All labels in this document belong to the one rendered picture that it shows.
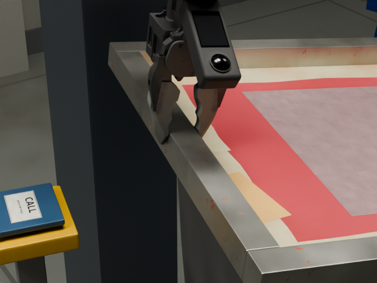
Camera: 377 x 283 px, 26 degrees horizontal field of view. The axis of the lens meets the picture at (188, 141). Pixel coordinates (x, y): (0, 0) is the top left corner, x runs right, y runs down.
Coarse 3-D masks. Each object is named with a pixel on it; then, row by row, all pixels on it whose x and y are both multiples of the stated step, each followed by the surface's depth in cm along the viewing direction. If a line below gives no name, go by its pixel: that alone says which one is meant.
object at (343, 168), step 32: (256, 160) 106; (288, 160) 107; (320, 160) 108; (352, 160) 109; (288, 192) 100; (320, 192) 100; (352, 192) 101; (288, 224) 93; (320, 224) 94; (352, 224) 95
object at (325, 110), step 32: (192, 96) 121; (224, 96) 122; (256, 96) 123; (288, 96) 125; (320, 96) 126; (352, 96) 128; (224, 128) 113; (256, 128) 114; (288, 128) 115; (320, 128) 116; (352, 128) 117
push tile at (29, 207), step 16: (0, 192) 118; (16, 192) 118; (32, 192) 118; (48, 192) 118; (0, 208) 114; (16, 208) 114; (32, 208) 114; (48, 208) 114; (0, 224) 111; (16, 224) 111; (32, 224) 111; (48, 224) 112; (64, 224) 113
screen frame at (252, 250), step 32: (128, 64) 119; (256, 64) 133; (288, 64) 135; (320, 64) 137; (352, 64) 139; (128, 96) 118; (192, 128) 104; (192, 160) 97; (192, 192) 95; (224, 192) 91; (224, 224) 87; (256, 224) 86; (256, 256) 81; (288, 256) 82; (320, 256) 82; (352, 256) 83
